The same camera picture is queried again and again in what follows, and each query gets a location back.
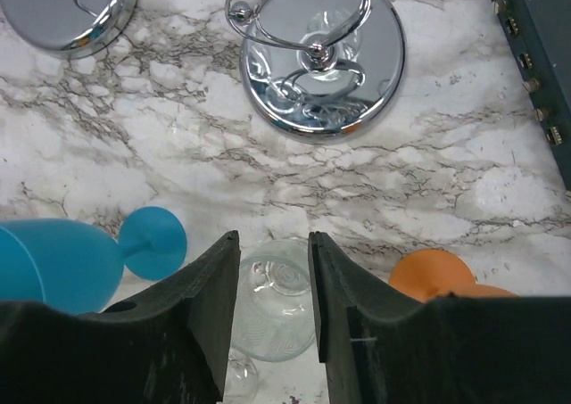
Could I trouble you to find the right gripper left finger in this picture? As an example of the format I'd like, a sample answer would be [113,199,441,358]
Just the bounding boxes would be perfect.
[1,231,240,403]

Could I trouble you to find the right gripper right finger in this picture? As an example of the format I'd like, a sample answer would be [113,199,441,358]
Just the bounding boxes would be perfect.
[308,232,570,403]

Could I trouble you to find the clear wine glass front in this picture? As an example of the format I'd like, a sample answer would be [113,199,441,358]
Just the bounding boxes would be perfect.
[222,348,259,404]

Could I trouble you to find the clear wine glass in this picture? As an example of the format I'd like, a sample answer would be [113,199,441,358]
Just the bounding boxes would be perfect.
[231,238,315,362]
[222,348,259,404]

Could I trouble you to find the orange plastic goblet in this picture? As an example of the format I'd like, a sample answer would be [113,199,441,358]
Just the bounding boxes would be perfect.
[388,249,516,302]

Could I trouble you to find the tall chrome glass rack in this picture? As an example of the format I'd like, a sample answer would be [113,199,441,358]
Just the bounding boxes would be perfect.
[225,0,406,144]

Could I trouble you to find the small chrome glass rack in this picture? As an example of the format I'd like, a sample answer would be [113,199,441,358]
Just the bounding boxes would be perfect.
[1,0,137,59]

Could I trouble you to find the blue plastic goblet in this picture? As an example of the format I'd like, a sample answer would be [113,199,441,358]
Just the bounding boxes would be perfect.
[1,206,187,314]

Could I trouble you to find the dark flat equipment box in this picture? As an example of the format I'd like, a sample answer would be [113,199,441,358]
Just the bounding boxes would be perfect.
[492,0,570,189]

